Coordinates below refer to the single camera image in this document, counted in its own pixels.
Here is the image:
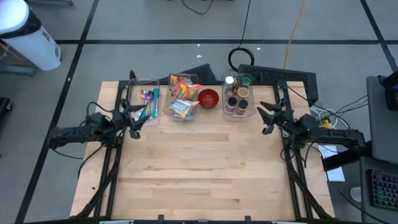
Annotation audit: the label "clear plastic bin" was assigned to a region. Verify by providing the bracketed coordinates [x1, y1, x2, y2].
[126, 78, 160, 126]
[162, 73, 200, 123]
[221, 73, 257, 122]

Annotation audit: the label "grey flat panel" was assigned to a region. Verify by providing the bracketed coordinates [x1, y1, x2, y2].
[366, 75, 398, 165]

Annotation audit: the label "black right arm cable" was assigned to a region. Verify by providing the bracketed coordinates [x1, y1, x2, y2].
[301, 136, 331, 169]

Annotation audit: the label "black coiled cable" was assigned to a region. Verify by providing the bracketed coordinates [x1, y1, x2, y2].
[228, 0, 256, 73]

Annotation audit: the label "black looped floor cable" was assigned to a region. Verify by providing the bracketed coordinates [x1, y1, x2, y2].
[182, 0, 215, 16]

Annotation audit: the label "purple label spice jar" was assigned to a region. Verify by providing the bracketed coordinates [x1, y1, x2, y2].
[226, 96, 238, 114]

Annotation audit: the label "yellow hanging cable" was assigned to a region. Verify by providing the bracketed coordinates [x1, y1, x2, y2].
[282, 0, 308, 70]

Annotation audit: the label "white cable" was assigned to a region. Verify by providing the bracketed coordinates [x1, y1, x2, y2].
[310, 105, 354, 138]

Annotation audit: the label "black desk cables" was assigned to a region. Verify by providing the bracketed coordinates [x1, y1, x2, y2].
[329, 95, 369, 124]

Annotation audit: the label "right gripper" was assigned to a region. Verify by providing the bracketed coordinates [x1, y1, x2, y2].
[256, 98, 300, 136]

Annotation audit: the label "black device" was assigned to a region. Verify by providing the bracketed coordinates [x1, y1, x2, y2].
[384, 71, 398, 113]

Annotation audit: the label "iridescent rainbow spoon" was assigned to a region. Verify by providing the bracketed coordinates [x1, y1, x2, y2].
[139, 89, 149, 121]

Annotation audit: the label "teal blue spoon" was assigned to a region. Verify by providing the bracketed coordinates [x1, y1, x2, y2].
[151, 88, 160, 119]

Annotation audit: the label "black triangular panel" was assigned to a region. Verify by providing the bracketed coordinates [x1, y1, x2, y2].
[158, 63, 218, 82]

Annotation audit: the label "red beef ramen pack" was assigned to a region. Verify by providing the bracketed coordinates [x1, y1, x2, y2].
[169, 73, 189, 91]

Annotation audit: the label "red and black bowl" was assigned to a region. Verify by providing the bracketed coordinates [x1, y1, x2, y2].
[198, 88, 220, 110]

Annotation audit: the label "grey desk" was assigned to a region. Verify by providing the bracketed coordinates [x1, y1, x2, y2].
[359, 155, 398, 224]

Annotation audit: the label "white cap bagel seasoning jar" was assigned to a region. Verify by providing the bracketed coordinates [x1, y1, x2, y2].
[224, 75, 235, 98]

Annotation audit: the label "tan lidded can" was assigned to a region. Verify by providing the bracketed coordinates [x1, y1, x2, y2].
[237, 86, 251, 100]

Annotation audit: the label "white trash can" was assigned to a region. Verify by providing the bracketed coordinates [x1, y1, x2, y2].
[0, 0, 62, 72]

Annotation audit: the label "black perforated panel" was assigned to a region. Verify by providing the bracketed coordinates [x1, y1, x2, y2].
[238, 63, 320, 105]

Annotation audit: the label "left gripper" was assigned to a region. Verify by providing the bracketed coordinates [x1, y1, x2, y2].
[113, 98, 151, 140]

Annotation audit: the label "white paper sheet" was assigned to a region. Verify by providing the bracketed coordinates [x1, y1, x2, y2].
[318, 144, 346, 183]

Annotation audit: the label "black computer keyboard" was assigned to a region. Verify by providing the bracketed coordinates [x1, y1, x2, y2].
[368, 169, 398, 212]

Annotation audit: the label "orange chicken ramen pack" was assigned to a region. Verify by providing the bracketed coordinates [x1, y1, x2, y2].
[172, 82, 202, 101]

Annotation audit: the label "dark brown snack pack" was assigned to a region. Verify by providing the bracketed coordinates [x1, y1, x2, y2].
[232, 77, 242, 95]

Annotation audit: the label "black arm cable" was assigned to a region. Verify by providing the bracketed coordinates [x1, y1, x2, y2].
[301, 136, 331, 169]
[85, 101, 116, 126]

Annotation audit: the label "spoon with blue checked handle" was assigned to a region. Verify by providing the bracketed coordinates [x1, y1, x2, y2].
[134, 104, 147, 122]

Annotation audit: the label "black aluminium table frame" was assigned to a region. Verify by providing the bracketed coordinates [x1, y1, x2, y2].
[74, 70, 335, 224]

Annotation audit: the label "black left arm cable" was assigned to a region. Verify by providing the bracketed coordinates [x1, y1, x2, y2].
[85, 101, 116, 126]

